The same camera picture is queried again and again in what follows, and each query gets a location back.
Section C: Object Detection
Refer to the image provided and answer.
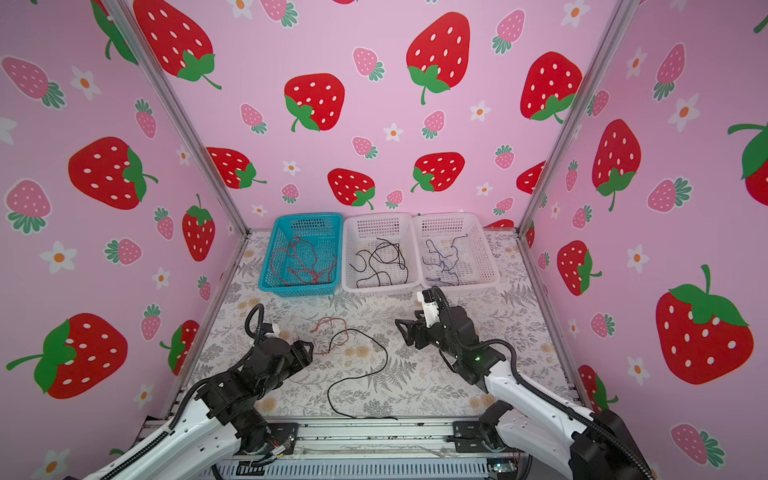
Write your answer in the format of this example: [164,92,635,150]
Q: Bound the black cables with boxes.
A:
[326,238,410,420]

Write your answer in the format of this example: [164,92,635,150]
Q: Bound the red cables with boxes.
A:
[266,235,352,356]

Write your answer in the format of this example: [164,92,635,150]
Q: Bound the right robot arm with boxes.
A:
[395,307,653,479]

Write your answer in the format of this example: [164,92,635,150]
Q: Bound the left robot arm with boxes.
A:
[88,304,314,479]

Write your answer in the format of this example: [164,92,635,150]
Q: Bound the right white plastic basket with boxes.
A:
[413,213,501,294]

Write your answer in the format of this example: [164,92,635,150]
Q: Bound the white plastic basket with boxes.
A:
[413,213,501,294]
[341,213,422,295]

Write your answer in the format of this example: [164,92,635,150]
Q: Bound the teal plastic basket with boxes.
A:
[258,213,343,298]

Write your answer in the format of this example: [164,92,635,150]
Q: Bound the middle white plastic basket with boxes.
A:
[341,213,422,295]

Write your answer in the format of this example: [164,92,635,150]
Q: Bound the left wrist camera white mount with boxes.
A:
[259,323,281,339]

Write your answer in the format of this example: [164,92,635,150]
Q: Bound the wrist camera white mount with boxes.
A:
[417,289,440,328]
[259,323,281,339]

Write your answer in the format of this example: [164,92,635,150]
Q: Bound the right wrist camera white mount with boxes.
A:
[417,289,440,328]

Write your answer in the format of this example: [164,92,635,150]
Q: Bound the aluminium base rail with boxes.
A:
[143,416,601,480]

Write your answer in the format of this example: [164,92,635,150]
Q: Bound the right corner aluminium post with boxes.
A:
[517,0,640,238]

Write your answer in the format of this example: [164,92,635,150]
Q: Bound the corner aluminium post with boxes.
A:
[517,0,640,238]
[104,0,249,237]

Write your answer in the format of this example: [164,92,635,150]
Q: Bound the left corner aluminium post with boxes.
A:
[104,0,249,237]

